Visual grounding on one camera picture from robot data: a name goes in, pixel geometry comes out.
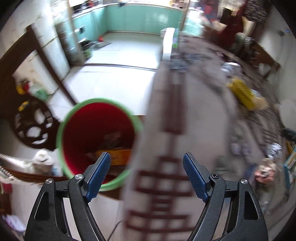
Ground red bucket with green rim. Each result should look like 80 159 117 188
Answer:
56 98 144 192

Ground red broom with dustpan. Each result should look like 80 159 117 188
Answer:
96 35 112 48

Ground white refrigerator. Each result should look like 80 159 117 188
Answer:
13 14 71 93

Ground crumpled white blue wrapper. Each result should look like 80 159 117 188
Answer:
221 62 242 75

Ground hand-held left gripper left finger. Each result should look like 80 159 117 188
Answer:
24 152 111 241

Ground red hanging garment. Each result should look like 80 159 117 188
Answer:
218 7 245 48

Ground black and green waste bin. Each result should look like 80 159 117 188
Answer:
79 39 93 59

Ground brown wooden chair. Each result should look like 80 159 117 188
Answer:
245 37 280 78

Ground green liquid bottle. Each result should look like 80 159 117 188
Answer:
29 83 50 102

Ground teal kitchen cabinets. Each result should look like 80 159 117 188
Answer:
73 3 185 43

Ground dark carved wooden chair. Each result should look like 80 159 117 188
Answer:
0 24 79 183

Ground pink wrapper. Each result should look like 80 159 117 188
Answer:
254 162 277 183

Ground white towel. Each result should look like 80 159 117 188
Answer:
0 153 33 183

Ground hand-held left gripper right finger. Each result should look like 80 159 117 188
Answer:
183 152 269 241

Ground yellow cardboard box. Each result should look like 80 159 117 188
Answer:
227 77 255 110

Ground white carton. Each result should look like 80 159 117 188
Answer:
161 27 180 61

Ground white round object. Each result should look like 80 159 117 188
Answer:
279 100 296 130

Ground blue box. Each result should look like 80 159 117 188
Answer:
283 141 296 188

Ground small orange box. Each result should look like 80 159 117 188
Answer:
95 149 132 165

